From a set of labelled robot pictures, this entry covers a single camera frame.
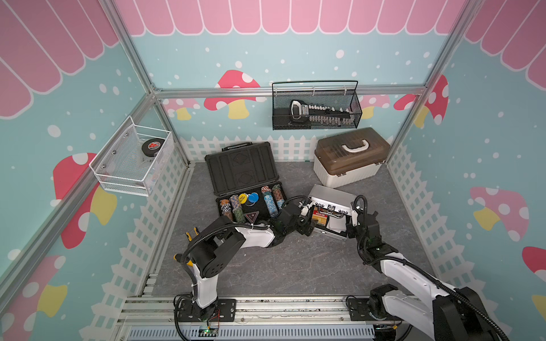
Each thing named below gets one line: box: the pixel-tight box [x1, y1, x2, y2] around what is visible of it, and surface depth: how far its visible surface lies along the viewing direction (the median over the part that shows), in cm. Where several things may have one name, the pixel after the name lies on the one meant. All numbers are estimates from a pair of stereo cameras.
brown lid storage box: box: [313, 127, 392, 189], surface depth 102 cm
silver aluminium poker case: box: [308, 183, 357, 240], surface depth 87 cm
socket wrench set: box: [290, 99, 352, 126], surface depth 91 cm
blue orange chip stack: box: [228, 193, 246, 224], surface depth 98 cm
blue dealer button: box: [248, 191, 260, 204], surface depth 104 cm
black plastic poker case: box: [204, 142, 288, 226], surface depth 105 cm
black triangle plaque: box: [243, 210, 260, 224], surface depth 96 cm
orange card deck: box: [312, 206, 328, 227], surface depth 96 cm
